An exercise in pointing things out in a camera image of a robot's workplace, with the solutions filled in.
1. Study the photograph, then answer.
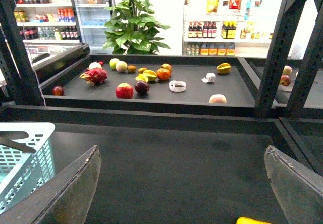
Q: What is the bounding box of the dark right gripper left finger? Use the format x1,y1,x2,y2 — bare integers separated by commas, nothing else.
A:
1,145,102,223

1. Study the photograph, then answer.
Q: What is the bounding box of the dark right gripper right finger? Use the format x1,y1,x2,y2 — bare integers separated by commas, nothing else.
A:
263,145,322,223

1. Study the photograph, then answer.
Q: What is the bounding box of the light blue plastic basket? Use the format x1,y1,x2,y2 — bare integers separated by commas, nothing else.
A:
1,122,56,213

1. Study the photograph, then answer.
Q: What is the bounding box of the yellow mango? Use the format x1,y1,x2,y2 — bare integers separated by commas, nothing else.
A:
236,217,271,224

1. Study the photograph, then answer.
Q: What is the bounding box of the red yellow mango fruit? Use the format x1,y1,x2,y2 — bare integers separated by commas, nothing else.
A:
161,63,172,73

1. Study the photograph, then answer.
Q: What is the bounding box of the small red plum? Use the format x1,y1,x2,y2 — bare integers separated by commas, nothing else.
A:
52,86,65,96

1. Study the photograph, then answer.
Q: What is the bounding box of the red apple neighbouring tray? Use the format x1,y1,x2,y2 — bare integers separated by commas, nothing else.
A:
279,74,292,86

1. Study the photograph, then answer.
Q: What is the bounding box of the pale apple neighbouring tray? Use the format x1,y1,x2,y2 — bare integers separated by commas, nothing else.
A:
282,65,293,76

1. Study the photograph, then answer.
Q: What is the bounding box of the red apple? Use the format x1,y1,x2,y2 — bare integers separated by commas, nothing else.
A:
115,83,134,99

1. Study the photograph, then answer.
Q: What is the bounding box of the pale peach front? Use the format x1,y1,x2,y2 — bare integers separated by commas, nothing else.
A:
209,94,227,104

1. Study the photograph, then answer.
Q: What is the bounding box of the black fruit display tray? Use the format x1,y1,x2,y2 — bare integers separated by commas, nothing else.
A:
41,55,258,116

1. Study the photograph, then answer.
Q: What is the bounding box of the pink dragon fruit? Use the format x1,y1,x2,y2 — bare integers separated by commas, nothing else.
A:
79,68,107,86

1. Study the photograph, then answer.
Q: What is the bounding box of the dark purple plum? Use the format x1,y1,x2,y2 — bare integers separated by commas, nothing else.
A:
135,80,150,94

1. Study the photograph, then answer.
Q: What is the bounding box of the white round fruit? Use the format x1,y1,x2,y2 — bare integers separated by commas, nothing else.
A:
88,62,102,70

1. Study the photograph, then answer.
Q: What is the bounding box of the pale pink round fruit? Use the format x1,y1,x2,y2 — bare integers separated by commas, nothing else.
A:
116,61,128,73

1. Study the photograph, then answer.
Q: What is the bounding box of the green apple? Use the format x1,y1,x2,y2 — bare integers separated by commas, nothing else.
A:
109,58,120,70

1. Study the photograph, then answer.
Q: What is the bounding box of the yellow starfruit far right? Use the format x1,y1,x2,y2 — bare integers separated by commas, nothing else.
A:
217,63,232,74

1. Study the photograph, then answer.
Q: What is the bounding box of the yellow starfruit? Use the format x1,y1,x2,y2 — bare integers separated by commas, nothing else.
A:
135,70,157,83
217,63,232,74

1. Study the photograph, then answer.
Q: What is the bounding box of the small white tape roll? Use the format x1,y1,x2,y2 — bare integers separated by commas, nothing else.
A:
201,72,216,83

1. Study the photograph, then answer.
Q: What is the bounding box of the brown kiwi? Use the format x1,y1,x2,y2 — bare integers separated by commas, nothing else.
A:
127,65,137,74

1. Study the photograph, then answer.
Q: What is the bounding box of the yellow starfruit centre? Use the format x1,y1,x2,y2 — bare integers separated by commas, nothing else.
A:
135,70,157,83

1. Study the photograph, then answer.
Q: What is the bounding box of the small brown green fruit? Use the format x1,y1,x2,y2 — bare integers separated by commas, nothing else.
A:
138,67,148,74

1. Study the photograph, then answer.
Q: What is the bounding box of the green potted plant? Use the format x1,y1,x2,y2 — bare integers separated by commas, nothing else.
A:
102,0,170,55

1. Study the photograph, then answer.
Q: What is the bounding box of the left store drink shelf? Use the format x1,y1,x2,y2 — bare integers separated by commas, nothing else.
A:
9,0,81,46

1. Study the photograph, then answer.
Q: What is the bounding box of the right store sauce shelf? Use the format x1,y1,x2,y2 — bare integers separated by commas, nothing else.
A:
182,0,282,58

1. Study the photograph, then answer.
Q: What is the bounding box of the glass door refrigerator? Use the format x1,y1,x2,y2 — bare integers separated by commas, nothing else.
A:
74,0,114,53

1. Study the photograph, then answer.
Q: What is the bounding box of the white tape ring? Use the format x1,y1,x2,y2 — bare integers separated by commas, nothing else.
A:
169,80,187,93

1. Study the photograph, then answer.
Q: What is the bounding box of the black metal frame post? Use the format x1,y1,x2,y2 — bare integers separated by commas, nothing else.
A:
254,0,304,118

